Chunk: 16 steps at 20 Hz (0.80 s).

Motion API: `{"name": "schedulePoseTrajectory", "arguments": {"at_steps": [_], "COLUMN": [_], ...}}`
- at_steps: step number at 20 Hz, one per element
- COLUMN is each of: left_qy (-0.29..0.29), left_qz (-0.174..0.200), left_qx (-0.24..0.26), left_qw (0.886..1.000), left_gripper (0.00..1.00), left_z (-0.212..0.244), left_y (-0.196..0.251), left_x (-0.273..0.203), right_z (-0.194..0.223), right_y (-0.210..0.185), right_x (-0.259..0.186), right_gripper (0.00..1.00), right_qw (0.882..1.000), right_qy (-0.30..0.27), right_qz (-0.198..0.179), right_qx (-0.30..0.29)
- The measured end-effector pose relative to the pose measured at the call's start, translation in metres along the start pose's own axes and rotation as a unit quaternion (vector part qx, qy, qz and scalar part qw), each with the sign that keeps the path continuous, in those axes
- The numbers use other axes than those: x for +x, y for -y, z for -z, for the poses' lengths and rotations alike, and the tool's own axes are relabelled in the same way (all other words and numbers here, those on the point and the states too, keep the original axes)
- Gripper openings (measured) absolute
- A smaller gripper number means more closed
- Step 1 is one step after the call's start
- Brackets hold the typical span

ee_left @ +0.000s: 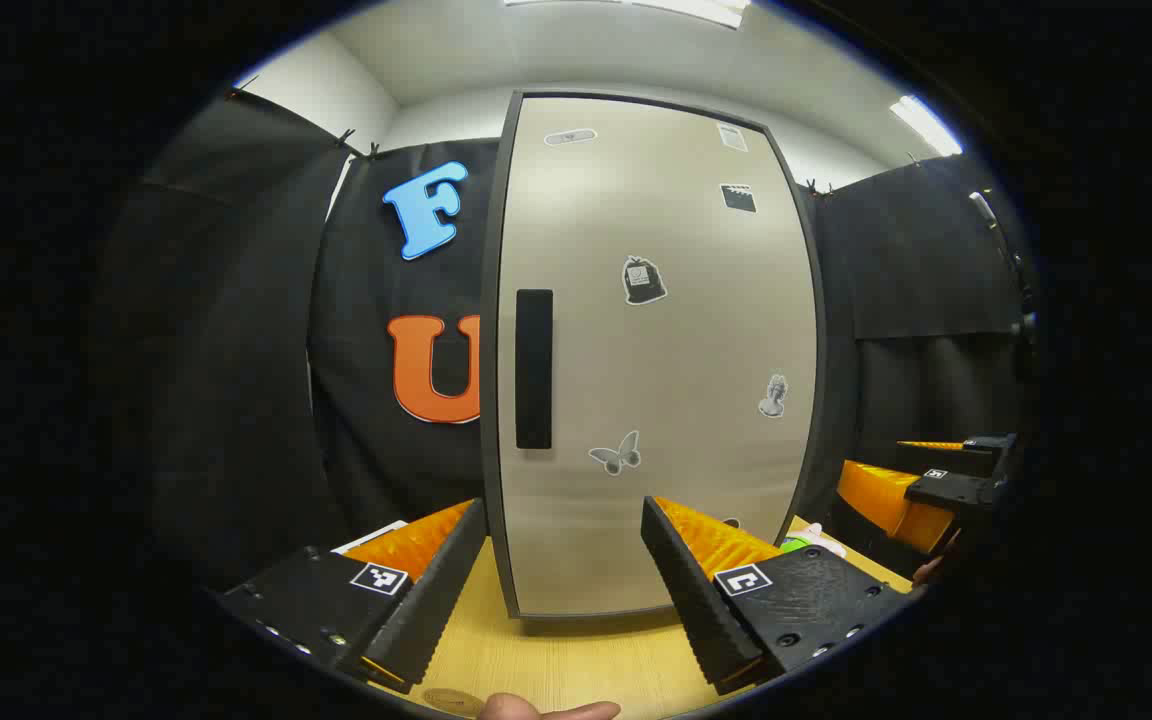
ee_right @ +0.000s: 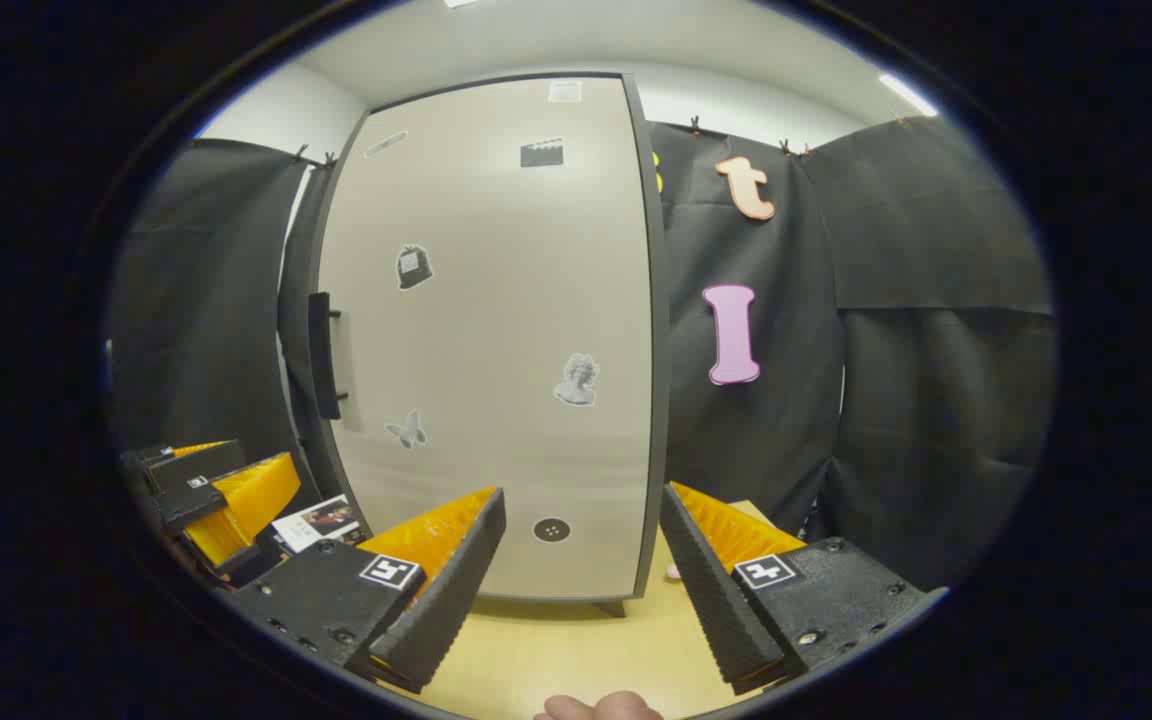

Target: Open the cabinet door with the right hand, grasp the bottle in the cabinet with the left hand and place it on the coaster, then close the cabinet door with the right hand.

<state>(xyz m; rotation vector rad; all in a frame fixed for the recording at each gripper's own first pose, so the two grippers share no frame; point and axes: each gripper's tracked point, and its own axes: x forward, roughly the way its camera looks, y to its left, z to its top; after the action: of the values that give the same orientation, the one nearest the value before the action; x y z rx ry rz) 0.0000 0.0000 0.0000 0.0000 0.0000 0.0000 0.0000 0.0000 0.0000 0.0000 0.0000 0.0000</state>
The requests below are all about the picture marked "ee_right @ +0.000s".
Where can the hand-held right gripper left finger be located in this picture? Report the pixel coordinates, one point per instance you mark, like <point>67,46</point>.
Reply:
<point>456,590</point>

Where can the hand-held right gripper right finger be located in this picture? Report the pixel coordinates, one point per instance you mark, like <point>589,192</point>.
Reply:
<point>711,590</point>

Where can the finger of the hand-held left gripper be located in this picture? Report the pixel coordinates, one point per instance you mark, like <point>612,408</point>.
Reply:
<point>186,495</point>
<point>141,458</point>

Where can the grey cabinet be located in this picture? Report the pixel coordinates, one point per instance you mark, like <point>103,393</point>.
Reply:
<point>661,350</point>

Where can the printed magazine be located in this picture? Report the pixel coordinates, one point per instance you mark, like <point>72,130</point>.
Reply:
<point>321,522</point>

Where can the black backdrop cloth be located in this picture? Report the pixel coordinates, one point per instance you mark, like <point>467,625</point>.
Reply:
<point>936,400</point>
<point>206,300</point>

